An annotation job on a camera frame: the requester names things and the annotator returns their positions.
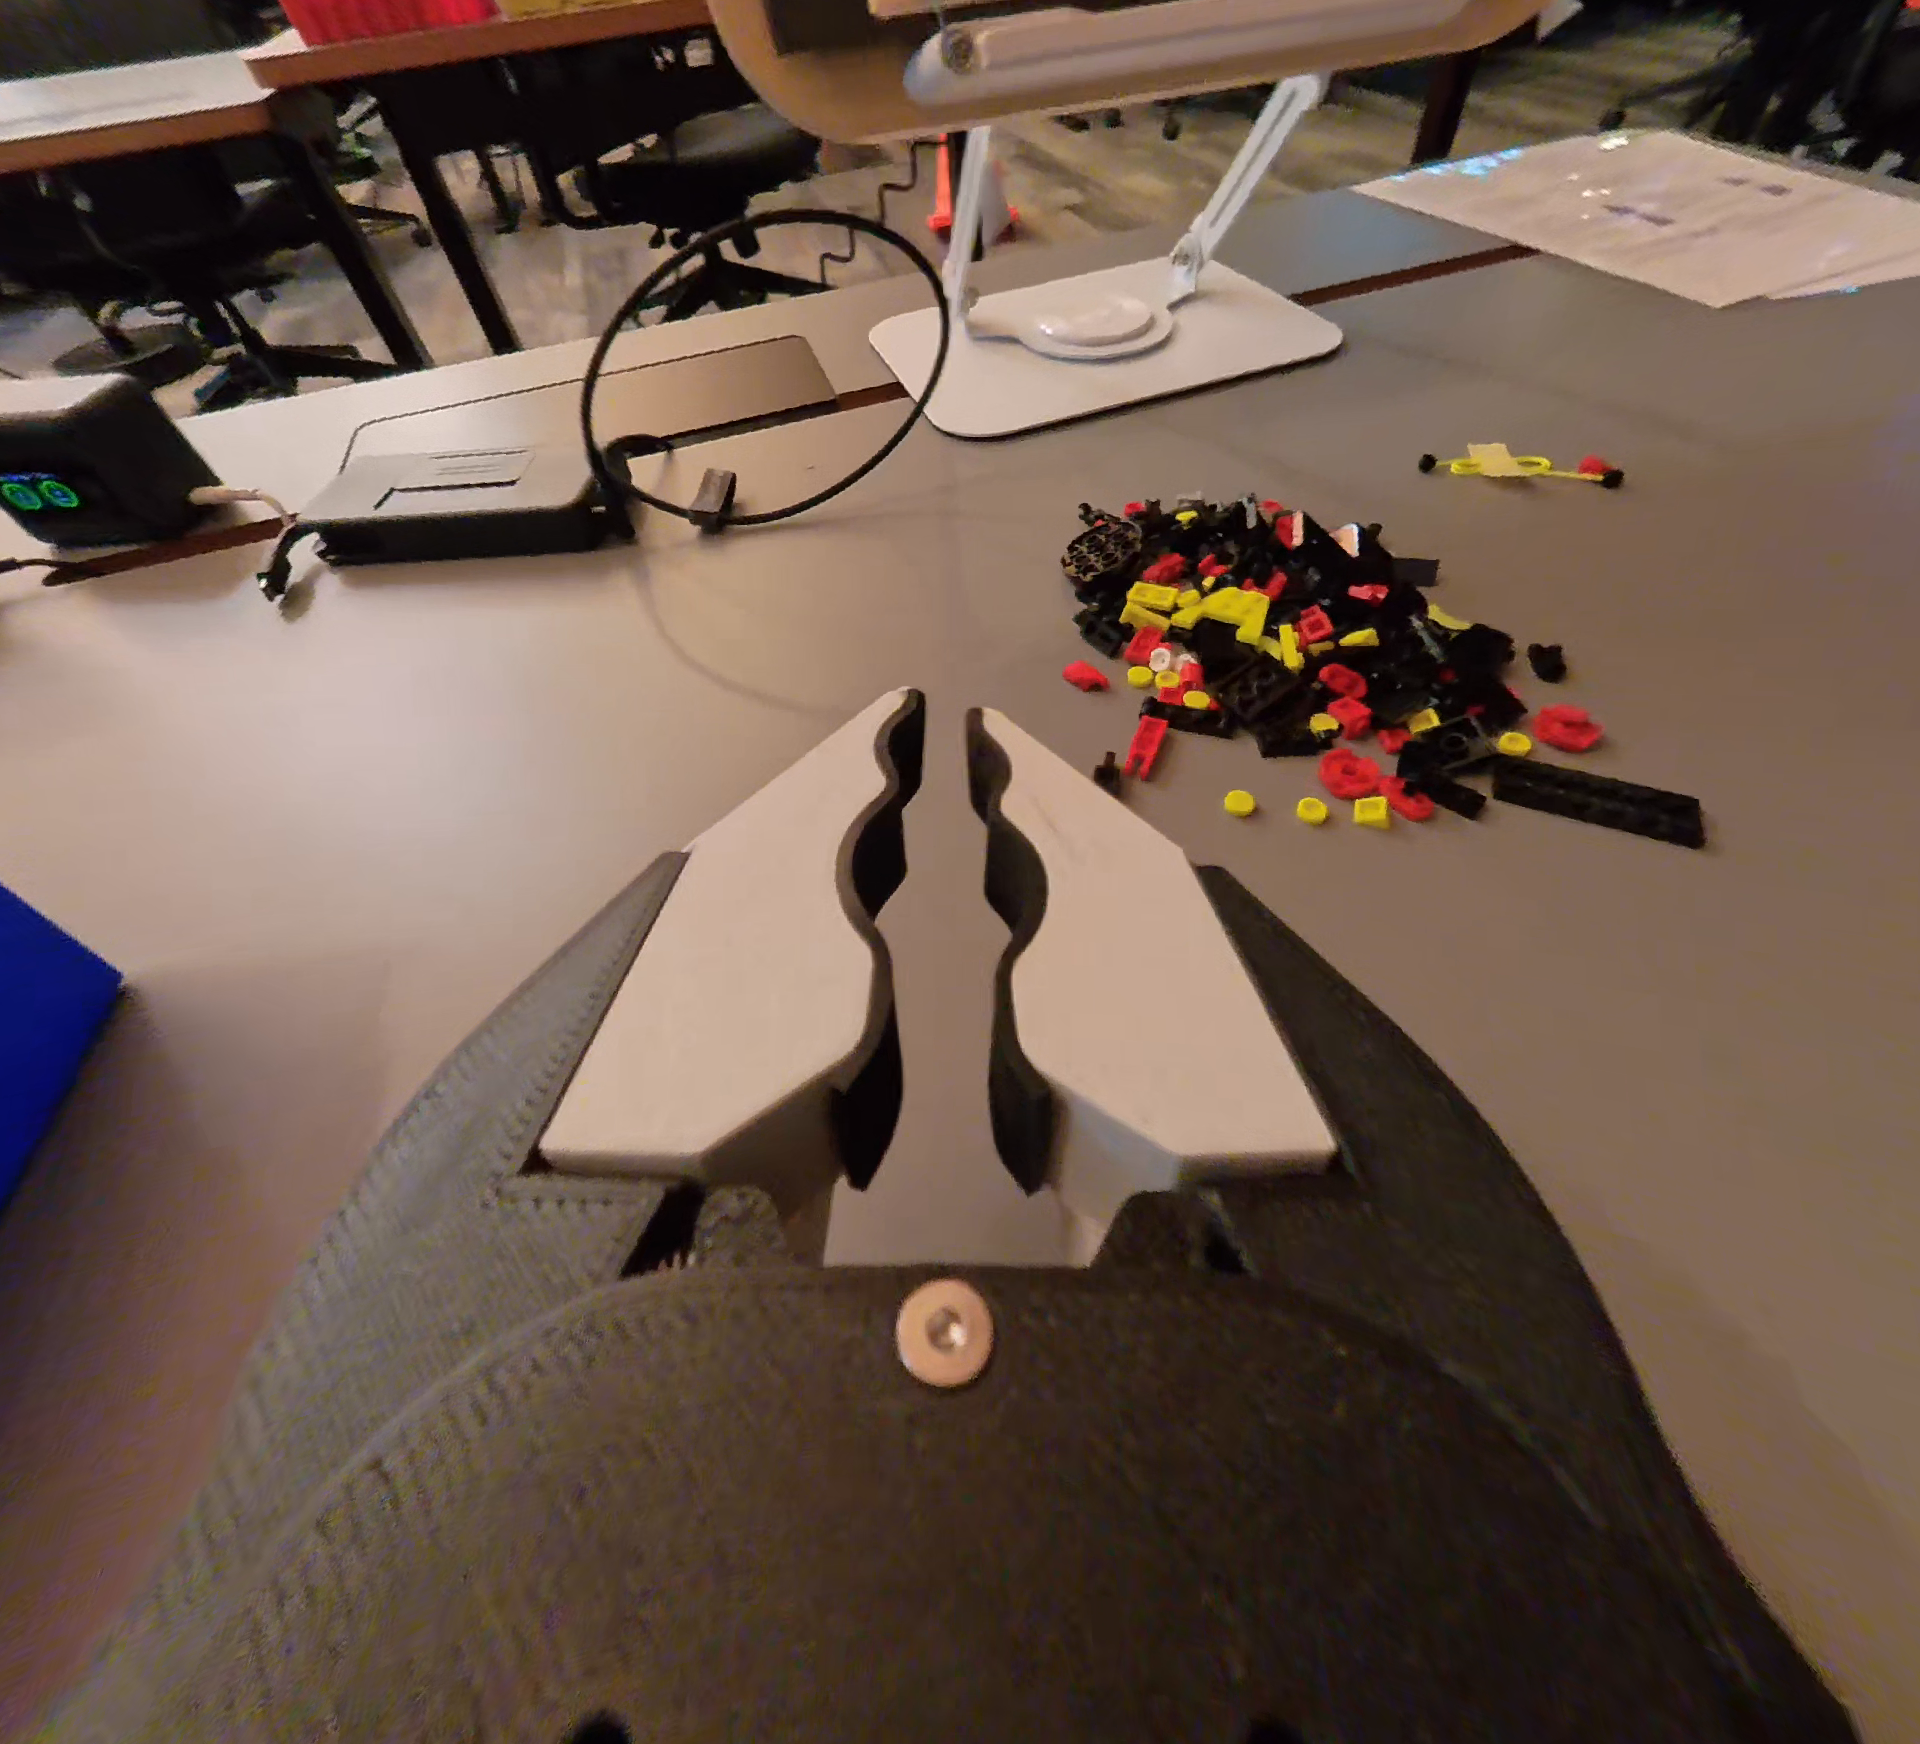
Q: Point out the white screen stand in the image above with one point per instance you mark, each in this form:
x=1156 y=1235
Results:
x=1111 y=356

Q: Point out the orange cone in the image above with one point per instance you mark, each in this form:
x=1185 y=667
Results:
x=961 y=192

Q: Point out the long black lego plate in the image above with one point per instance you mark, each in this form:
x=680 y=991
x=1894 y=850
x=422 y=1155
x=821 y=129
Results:
x=1596 y=802

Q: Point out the pile of lego pieces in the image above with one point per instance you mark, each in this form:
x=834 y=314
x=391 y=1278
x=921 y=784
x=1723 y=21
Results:
x=1289 y=663

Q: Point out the grey background table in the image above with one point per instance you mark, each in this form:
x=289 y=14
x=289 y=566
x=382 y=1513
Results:
x=121 y=117

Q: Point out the white paper sheets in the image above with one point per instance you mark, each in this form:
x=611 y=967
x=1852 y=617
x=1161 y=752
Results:
x=1666 y=213

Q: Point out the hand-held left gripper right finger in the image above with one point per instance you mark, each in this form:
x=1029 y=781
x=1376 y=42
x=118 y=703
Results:
x=1156 y=1023

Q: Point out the black swivel chair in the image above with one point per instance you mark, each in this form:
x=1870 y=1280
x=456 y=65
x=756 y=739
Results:
x=134 y=260
x=697 y=177

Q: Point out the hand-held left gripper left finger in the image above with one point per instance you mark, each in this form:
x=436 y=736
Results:
x=719 y=1008

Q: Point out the blue sheet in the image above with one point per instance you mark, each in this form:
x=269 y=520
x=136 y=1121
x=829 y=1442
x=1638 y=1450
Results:
x=39 y=1023

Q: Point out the flat black power adapter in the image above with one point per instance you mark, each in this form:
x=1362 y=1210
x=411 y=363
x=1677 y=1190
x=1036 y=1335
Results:
x=451 y=498

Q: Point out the yellow lego assembly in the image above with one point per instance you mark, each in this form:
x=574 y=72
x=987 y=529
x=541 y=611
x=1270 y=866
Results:
x=1509 y=466

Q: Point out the black box with green display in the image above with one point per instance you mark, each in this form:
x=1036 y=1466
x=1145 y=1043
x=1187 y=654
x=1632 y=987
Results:
x=90 y=454

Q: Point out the wooden background table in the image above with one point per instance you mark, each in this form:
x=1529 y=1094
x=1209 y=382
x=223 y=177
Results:
x=481 y=34

